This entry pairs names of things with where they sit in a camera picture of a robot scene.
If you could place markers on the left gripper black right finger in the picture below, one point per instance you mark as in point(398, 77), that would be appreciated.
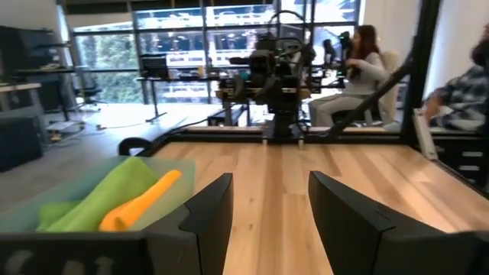
point(363, 244)

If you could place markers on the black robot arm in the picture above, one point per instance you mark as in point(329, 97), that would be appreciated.
point(342, 49)

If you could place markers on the orange microfiber towel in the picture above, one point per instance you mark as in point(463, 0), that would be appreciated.
point(145, 202)

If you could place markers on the black aluminium table frame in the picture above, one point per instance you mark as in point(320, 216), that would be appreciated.
point(420, 76)

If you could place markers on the black box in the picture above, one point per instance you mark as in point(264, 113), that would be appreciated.
point(19, 143)

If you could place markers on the teal plastic basket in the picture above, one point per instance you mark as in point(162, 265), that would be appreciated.
point(57, 191)

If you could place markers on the black monitor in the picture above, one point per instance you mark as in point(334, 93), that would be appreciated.
point(154, 65)

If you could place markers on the black drawer cabinet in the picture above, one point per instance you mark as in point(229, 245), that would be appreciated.
point(462, 160)

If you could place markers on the person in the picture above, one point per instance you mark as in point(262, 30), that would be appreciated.
point(462, 99)
point(363, 76)

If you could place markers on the black office chair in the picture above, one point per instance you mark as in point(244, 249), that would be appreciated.
point(89, 89)

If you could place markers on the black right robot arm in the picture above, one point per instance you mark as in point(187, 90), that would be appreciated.
point(284, 114)

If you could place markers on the black standing desk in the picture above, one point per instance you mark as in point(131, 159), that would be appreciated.
point(172, 79)

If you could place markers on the green microfiber towel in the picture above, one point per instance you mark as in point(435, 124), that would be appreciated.
point(111, 191)

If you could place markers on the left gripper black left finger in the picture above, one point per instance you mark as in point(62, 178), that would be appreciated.
point(198, 237)

